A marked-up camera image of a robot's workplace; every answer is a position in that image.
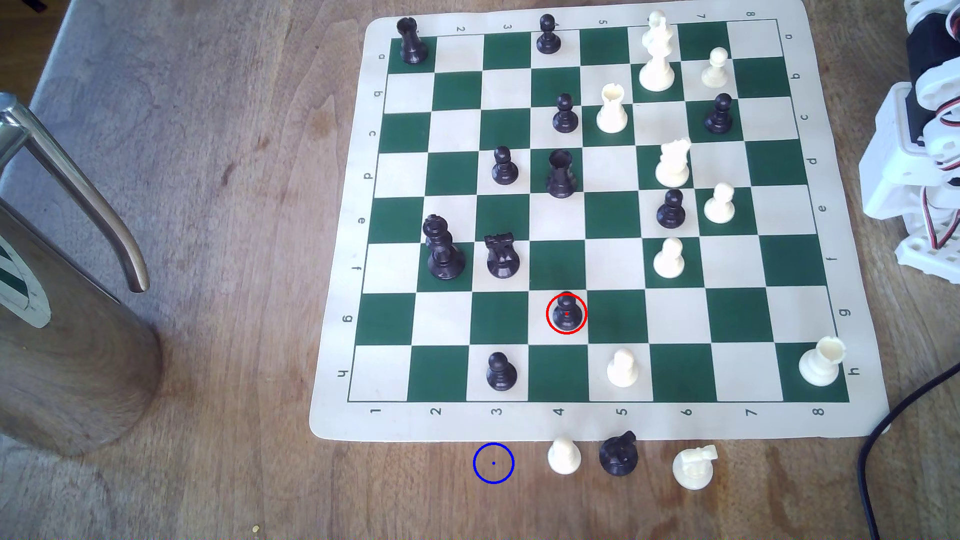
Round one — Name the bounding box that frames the black chess pawn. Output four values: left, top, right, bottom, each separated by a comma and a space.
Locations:
535, 13, 563, 56
551, 294, 583, 332
485, 351, 519, 393
704, 92, 735, 136
491, 145, 520, 186
552, 93, 580, 135
656, 188, 687, 230

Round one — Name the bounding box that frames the black chess knight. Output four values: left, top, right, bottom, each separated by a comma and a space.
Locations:
483, 231, 522, 280
598, 430, 640, 478

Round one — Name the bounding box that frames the black chess rook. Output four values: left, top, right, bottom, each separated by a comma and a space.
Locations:
396, 16, 430, 66
546, 148, 579, 200

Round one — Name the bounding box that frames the white chess pawn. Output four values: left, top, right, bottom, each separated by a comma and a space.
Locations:
546, 437, 582, 477
703, 182, 737, 225
700, 46, 731, 90
652, 237, 687, 280
606, 348, 640, 389

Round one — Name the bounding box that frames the green white chess mat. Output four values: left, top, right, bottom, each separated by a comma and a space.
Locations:
309, 0, 894, 444

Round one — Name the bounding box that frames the white chess rook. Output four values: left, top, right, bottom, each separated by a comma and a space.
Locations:
595, 82, 630, 135
798, 336, 847, 388

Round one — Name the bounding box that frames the white chess knight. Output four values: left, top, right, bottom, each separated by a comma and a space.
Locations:
671, 444, 720, 492
654, 138, 692, 189

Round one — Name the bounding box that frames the white chess king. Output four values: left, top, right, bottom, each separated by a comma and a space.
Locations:
638, 9, 677, 93

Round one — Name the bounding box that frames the black queen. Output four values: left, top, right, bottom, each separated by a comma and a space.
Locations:
422, 213, 467, 282

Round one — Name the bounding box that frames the stainless steel pitcher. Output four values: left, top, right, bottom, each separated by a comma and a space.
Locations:
0, 91, 165, 459

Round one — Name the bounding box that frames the black cable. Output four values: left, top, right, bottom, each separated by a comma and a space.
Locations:
857, 363, 960, 540

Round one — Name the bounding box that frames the thin red servo wire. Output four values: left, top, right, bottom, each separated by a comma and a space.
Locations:
921, 183, 960, 252

